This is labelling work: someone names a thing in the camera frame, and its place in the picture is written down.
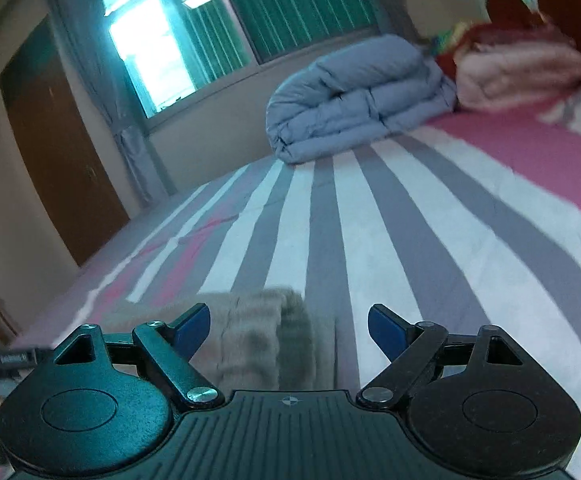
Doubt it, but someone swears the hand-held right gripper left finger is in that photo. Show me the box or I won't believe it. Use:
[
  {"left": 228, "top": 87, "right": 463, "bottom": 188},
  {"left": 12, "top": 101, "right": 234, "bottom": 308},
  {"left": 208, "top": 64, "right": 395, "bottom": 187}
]
[{"left": 53, "top": 303, "right": 220, "bottom": 407}]

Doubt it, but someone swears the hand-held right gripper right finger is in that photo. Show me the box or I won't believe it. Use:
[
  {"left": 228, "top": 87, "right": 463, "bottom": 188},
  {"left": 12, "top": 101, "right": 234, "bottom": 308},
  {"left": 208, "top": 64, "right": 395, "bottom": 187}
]
[{"left": 357, "top": 303, "right": 527, "bottom": 407}]

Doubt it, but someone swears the striped pink grey bed sheet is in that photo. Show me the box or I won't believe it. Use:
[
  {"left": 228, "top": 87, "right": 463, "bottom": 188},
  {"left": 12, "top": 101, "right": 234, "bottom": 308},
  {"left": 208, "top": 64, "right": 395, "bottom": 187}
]
[{"left": 20, "top": 67, "right": 581, "bottom": 480}]

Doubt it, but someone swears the brown wooden door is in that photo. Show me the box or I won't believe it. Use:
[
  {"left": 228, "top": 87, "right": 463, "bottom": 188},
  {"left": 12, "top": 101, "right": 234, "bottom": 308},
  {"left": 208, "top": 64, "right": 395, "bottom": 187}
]
[{"left": 0, "top": 14, "right": 131, "bottom": 269}]

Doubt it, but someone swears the folded blue-grey duvet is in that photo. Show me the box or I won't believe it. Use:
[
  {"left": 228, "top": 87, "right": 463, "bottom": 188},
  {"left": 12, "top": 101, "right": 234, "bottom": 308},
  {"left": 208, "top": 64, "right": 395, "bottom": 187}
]
[{"left": 265, "top": 34, "right": 459, "bottom": 164}]

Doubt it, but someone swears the grey curtain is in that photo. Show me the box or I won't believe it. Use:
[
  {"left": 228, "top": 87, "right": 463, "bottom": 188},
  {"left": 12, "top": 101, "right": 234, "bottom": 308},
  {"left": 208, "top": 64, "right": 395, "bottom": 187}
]
[{"left": 43, "top": 0, "right": 172, "bottom": 202}]

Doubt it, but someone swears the folded pink blanket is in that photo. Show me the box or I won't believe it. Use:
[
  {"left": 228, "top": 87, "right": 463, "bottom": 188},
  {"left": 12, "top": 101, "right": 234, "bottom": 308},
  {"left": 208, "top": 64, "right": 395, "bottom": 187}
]
[{"left": 453, "top": 22, "right": 581, "bottom": 112}]

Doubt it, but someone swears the red cloth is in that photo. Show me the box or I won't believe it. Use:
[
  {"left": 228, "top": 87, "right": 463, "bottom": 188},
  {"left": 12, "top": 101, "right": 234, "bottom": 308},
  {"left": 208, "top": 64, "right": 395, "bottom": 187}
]
[{"left": 439, "top": 22, "right": 502, "bottom": 78}]

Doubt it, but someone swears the window with green blinds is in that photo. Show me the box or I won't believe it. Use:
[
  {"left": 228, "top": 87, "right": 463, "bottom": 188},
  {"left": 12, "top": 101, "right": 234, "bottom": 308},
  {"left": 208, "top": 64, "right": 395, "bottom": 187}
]
[{"left": 93, "top": 0, "right": 396, "bottom": 122}]

